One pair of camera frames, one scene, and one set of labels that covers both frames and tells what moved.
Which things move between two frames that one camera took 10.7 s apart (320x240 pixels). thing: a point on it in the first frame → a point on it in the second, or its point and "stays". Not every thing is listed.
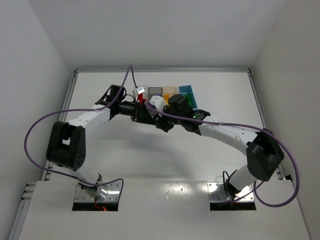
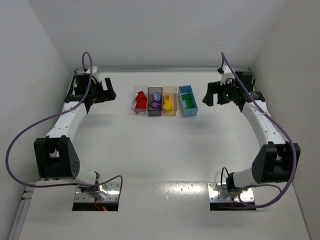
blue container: [188, 89] stays
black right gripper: [164, 121] → [216, 92]
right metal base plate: [219, 201] stays
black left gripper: [136, 114] → [102, 92]
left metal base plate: [83, 202] stays
